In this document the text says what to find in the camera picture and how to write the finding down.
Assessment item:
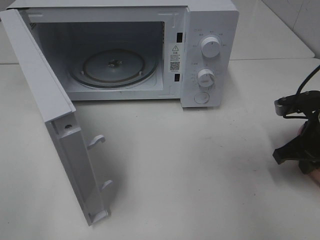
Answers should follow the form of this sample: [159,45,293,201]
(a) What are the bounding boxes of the pink round plate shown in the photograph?
[297,125,320,187]

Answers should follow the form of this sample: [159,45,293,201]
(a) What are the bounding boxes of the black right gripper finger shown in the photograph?
[272,139,304,165]

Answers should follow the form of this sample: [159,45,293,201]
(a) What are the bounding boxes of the white upper microwave knob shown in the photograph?
[200,36,221,58]

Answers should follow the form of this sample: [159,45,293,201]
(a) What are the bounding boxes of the glass microwave turntable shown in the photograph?
[69,48,159,89]

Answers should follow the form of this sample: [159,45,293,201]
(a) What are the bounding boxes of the round white door button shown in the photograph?
[194,92,210,104]

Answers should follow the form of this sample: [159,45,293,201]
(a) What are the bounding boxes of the white microwave door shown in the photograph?
[0,9,110,226]

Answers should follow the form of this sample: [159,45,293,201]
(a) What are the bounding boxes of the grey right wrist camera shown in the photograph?
[274,90,320,119]

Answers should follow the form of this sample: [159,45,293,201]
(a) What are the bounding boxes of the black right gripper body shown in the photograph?
[298,110,320,174]

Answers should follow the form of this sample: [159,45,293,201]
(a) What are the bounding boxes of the white microwave oven body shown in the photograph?
[0,0,239,111]

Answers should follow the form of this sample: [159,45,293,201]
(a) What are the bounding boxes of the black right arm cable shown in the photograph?
[282,66,320,120]

